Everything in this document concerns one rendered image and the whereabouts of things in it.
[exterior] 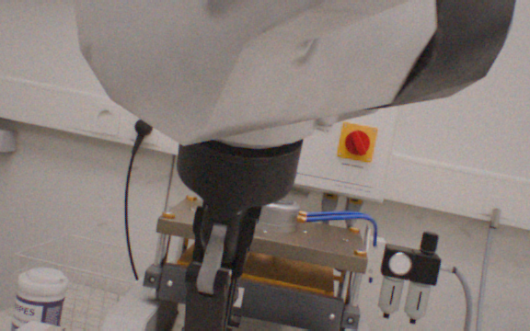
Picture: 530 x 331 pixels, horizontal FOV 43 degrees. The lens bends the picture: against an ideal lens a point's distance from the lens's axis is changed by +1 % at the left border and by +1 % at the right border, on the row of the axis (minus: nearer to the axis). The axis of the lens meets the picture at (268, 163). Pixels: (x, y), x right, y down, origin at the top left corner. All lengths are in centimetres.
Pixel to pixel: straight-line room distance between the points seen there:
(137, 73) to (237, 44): 4
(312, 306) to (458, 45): 60
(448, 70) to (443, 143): 119
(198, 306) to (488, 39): 24
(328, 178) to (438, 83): 76
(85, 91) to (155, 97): 144
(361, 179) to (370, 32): 81
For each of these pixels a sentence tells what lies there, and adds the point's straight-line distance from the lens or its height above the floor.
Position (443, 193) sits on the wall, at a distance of 142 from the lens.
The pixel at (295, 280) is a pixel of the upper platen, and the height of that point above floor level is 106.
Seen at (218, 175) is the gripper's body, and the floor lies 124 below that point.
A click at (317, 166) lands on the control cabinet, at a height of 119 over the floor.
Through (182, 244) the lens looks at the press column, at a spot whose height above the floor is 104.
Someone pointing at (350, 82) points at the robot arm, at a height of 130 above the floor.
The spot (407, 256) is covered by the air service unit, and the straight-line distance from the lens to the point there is 104.
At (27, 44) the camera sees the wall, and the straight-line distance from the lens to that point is 175.
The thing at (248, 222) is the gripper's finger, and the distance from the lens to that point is 42.
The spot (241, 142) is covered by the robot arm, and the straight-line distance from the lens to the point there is 36.
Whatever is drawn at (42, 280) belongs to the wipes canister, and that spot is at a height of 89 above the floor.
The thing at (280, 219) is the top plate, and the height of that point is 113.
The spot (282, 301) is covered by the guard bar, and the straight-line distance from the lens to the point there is 84.
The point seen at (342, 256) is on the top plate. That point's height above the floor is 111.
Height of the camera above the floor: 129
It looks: 6 degrees down
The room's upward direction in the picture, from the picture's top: 10 degrees clockwise
